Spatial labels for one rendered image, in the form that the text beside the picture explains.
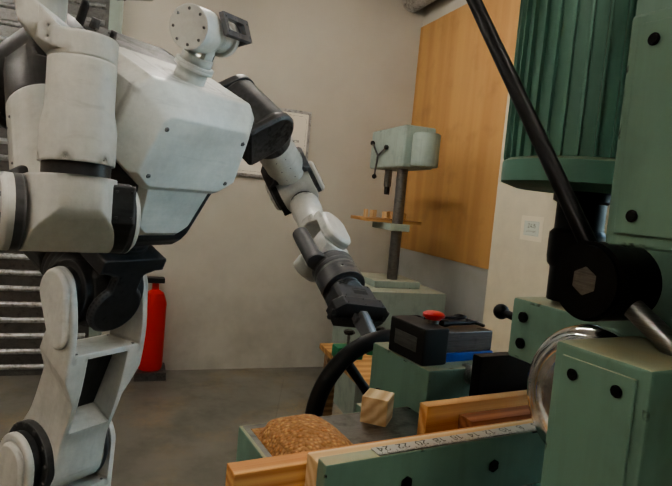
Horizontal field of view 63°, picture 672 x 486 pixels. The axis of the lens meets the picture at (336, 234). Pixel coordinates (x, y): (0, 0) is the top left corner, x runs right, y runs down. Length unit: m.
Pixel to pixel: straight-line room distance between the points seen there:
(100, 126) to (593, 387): 0.48
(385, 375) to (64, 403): 0.61
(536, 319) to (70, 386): 0.79
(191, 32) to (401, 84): 3.16
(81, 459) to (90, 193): 0.75
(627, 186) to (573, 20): 0.25
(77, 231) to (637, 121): 0.50
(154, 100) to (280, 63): 2.87
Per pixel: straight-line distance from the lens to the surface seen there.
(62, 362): 1.09
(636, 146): 0.40
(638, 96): 0.41
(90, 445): 1.24
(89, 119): 0.59
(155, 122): 0.85
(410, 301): 2.96
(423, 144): 2.81
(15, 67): 0.80
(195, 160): 0.92
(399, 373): 0.77
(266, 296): 3.67
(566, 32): 0.61
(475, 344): 0.80
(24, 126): 0.72
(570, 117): 0.59
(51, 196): 0.59
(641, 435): 0.39
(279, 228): 3.62
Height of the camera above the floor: 1.16
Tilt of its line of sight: 4 degrees down
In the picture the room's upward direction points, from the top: 5 degrees clockwise
